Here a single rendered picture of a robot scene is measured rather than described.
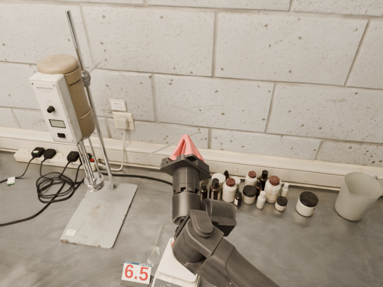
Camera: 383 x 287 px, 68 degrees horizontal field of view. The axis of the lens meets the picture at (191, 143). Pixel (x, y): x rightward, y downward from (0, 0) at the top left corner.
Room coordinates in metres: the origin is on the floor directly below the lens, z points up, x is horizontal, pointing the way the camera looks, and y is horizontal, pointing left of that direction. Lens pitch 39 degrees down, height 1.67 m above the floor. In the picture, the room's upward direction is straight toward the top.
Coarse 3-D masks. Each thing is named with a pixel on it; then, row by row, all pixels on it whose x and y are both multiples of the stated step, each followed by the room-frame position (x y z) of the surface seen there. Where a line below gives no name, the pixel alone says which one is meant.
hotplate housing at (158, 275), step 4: (156, 272) 0.42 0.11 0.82; (156, 276) 0.41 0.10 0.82; (160, 276) 0.41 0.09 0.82; (164, 276) 0.41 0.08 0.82; (168, 276) 0.41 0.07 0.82; (200, 276) 0.41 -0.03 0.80; (164, 280) 0.40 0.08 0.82; (168, 280) 0.39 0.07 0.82; (172, 280) 0.39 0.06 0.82; (176, 280) 0.39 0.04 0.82; (180, 280) 0.39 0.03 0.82; (196, 280) 0.39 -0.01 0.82; (200, 280) 0.42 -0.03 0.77; (152, 284) 0.39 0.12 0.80; (176, 284) 0.38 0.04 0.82; (180, 284) 0.38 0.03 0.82; (184, 284) 0.38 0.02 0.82; (188, 284) 0.38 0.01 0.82; (192, 284) 0.38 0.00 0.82; (196, 284) 0.38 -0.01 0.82
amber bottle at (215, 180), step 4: (212, 180) 0.76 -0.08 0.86; (216, 180) 0.76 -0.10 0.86; (212, 184) 0.75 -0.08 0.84; (216, 184) 0.75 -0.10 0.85; (212, 188) 0.75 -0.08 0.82; (216, 188) 0.75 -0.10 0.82; (220, 188) 0.75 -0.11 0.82; (212, 192) 0.74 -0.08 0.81; (216, 192) 0.74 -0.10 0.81; (220, 192) 0.75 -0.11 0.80; (212, 196) 0.74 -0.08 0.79; (216, 196) 0.74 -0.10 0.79
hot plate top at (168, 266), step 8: (168, 248) 0.49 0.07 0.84; (168, 256) 0.46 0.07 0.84; (160, 264) 0.43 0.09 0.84; (168, 264) 0.43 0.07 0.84; (176, 264) 0.43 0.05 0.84; (160, 272) 0.41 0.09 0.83; (168, 272) 0.41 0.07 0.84; (176, 272) 0.41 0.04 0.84; (184, 272) 0.41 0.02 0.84; (184, 280) 0.39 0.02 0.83; (192, 280) 0.39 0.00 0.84
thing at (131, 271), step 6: (126, 264) 0.46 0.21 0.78; (132, 264) 0.46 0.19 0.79; (126, 270) 0.45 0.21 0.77; (132, 270) 0.45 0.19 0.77; (138, 270) 0.44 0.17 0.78; (144, 270) 0.44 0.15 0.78; (126, 276) 0.43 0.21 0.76; (132, 276) 0.43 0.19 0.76; (138, 276) 0.43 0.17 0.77; (144, 276) 0.43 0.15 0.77
